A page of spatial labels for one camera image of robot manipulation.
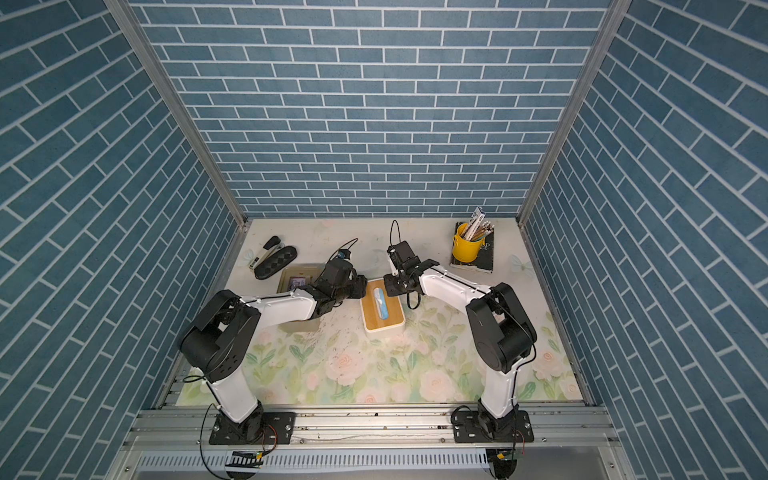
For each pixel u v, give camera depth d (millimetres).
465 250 1021
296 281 937
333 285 738
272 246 1075
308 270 956
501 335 488
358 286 848
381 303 912
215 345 475
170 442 708
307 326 854
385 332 852
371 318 869
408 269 721
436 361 850
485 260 1060
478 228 971
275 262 1038
